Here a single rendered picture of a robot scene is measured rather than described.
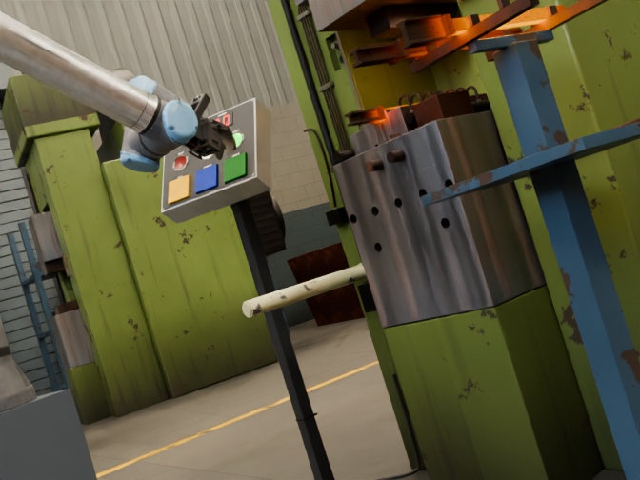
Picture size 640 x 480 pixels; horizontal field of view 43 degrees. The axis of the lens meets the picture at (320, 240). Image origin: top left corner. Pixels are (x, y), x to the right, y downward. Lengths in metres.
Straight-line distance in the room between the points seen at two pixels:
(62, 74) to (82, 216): 5.14
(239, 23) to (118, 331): 6.21
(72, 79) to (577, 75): 1.08
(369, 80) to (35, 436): 1.42
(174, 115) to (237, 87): 9.72
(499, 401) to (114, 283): 5.12
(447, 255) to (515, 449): 0.47
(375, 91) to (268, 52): 9.56
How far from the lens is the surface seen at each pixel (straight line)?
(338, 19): 2.21
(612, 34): 2.10
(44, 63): 1.73
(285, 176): 11.44
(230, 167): 2.35
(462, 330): 1.99
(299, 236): 11.34
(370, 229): 2.12
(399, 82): 2.50
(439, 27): 1.48
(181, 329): 6.79
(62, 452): 1.47
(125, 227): 6.79
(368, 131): 2.15
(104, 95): 1.76
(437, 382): 2.10
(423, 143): 1.95
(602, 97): 1.97
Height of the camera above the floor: 0.68
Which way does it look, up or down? 2 degrees up
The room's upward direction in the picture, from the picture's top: 17 degrees counter-clockwise
